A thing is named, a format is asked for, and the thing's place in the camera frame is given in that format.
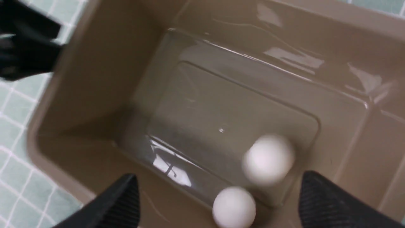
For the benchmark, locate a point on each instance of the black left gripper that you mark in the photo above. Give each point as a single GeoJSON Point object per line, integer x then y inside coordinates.
{"type": "Point", "coordinates": [27, 41]}

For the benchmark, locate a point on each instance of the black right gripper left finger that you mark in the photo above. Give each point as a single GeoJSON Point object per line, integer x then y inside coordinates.
{"type": "Point", "coordinates": [117, 207]}

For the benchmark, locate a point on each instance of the white ping-pong ball with marks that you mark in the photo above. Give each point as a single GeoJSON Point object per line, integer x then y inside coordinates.
{"type": "Point", "coordinates": [269, 160]}

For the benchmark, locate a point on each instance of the tan plastic storage bin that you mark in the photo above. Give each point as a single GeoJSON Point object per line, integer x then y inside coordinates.
{"type": "Point", "coordinates": [221, 95]}

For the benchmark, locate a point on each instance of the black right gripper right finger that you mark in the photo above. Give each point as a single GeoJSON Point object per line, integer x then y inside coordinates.
{"type": "Point", "coordinates": [323, 204]}

